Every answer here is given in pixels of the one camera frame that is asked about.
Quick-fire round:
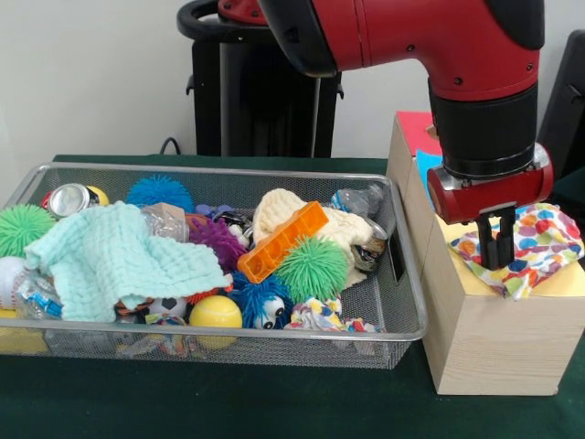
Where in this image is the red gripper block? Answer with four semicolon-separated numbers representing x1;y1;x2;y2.
427;145;556;271

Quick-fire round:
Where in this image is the white polka dot cloth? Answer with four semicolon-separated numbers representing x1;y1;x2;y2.
450;203;585;302

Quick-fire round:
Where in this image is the wooden box with three holes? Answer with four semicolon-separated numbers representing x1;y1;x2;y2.
386;110;585;397

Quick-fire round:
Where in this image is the shallow mesh bin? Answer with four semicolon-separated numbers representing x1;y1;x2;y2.
0;162;431;371

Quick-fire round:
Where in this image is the dark green table cloth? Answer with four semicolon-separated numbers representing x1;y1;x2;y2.
0;154;585;439
552;166;585;202

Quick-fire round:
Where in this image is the green spiky rubber ball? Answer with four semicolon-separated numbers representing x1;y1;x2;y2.
0;203;57;260
273;235;349;305

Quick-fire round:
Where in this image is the orange plastic block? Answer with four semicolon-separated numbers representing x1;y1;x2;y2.
237;200;330;284

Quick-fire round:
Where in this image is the cream knitted cloth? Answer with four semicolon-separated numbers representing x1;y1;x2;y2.
251;187;389;289

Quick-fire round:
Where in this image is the blue furry toy with eyes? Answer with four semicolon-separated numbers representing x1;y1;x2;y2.
228;272;294;331

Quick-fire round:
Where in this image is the purple spiky rubber ball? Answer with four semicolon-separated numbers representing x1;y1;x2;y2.
187;217;248;275

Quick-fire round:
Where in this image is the smooth yellow ball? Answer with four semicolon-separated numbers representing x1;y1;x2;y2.
188;294;243;329

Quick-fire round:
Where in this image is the blue spiky rubber ball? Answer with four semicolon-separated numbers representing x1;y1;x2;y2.
125;174;196;214

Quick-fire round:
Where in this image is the mint green cloth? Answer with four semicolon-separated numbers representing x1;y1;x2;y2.
23;200;233;324

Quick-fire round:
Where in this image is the crushed silver drink can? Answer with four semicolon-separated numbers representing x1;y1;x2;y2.
45;182;104;220

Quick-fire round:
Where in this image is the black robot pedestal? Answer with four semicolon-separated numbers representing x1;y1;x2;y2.
175;0;345;159

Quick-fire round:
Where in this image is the black cable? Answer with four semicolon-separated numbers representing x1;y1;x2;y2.
158;135;183;156

